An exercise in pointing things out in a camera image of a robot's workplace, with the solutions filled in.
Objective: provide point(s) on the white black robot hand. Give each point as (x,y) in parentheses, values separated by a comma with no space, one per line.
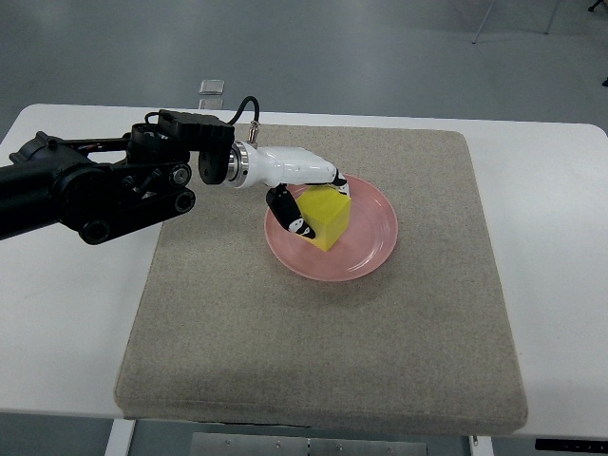
(278,167)

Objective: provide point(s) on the yellow foam block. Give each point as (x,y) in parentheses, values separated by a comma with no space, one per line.
(327,212)

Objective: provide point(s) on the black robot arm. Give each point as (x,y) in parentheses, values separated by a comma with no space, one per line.
(108,188)

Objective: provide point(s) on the metal floor plate near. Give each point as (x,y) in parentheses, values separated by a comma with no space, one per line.
(211,103)

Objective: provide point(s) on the metal floor plate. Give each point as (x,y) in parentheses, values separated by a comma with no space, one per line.
(211,103)
(211,87)

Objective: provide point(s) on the metal floor plate far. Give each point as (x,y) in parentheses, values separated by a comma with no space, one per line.
(211,87)

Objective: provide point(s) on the pink plastic plate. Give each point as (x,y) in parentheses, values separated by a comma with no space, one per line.
(365,245)

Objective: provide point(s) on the beige fabric mat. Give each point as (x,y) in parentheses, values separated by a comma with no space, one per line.
(226,333)

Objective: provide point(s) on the metal chair leg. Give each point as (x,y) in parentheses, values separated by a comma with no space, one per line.
(481,27)

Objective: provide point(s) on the white table leg left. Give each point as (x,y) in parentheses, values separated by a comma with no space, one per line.
(120,437)

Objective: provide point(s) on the white table leg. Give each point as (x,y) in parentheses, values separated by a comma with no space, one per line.
(480,446)
(120,437)

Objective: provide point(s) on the white table leg right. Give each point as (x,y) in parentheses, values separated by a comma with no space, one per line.
(480,446)

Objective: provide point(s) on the grey metal base plate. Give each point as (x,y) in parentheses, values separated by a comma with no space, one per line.
(240,444)

